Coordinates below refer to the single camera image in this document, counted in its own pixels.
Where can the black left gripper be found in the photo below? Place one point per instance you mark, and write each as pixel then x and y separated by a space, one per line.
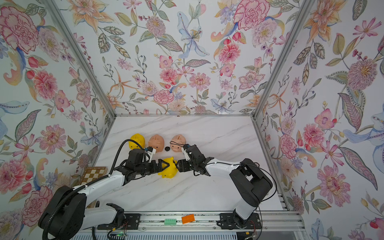
pixel 160 169

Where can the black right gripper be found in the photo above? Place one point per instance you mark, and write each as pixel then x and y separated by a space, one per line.
pixel 182 165

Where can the yellow piggy bank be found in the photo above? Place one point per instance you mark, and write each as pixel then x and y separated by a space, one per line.
pixel 172 170
pixel 137 141

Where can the pink piggy bank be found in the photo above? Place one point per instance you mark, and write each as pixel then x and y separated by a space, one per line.
pixel 157 142
pixel 177 143

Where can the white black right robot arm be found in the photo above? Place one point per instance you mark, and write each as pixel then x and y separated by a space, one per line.
pixel 250 180

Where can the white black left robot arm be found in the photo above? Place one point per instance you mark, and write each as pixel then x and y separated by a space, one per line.
pixel 67 213

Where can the orange tag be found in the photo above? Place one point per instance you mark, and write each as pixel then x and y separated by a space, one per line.
pixel 188 219

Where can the green terminal block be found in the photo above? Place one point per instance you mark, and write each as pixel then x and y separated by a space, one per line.
pixel 170 222

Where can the wooden checker board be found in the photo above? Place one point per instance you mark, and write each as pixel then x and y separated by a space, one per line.
pixel 92 173

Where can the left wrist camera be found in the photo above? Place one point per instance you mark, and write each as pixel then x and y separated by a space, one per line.
pixel 149 153

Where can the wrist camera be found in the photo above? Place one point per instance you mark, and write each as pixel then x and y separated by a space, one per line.
pixel 185 152
pixel 149 153

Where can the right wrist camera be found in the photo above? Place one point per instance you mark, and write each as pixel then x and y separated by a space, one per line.
pixel 185 152

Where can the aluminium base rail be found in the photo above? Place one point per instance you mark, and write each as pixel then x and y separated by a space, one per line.
pixel 273 221

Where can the aluminium frame corner post left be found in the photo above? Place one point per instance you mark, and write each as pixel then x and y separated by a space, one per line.
pixel 68 36

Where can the aluminium frame corner post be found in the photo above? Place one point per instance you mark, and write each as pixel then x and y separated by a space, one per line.
pixel 303 13
pixel 68 36

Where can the aluminium frame corner post right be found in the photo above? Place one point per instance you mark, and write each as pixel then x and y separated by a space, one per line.
pixel 303 13

